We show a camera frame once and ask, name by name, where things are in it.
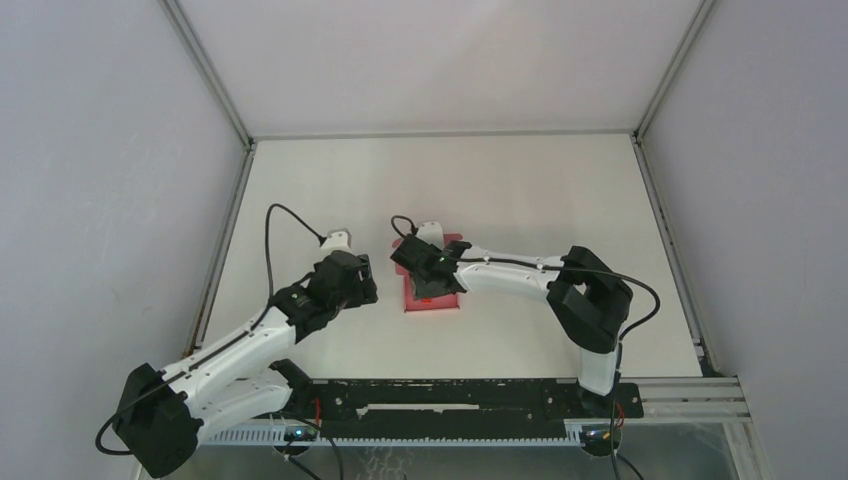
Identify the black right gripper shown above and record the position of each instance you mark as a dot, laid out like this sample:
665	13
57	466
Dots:
422	290

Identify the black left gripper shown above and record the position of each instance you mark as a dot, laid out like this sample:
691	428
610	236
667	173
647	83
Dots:
364	288

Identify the pink cardboard box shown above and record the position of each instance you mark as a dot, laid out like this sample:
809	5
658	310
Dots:
412	305

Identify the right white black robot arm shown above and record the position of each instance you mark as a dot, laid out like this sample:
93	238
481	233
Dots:
590	302

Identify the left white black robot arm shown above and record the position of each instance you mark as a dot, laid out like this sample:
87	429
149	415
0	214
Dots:
163	415

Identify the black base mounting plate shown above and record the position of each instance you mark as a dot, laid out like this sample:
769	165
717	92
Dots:
408	424

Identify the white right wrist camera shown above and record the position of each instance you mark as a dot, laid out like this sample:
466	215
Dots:
431	232

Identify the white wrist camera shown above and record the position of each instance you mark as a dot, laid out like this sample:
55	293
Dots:
337	240
431	232

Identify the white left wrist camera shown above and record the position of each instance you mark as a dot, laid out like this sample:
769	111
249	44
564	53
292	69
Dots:
337	240

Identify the white slotted cable duct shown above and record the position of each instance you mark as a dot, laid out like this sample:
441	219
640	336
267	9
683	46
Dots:
298	434

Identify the aluminium front frame rail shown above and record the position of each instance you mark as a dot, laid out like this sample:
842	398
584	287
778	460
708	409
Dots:
711	399

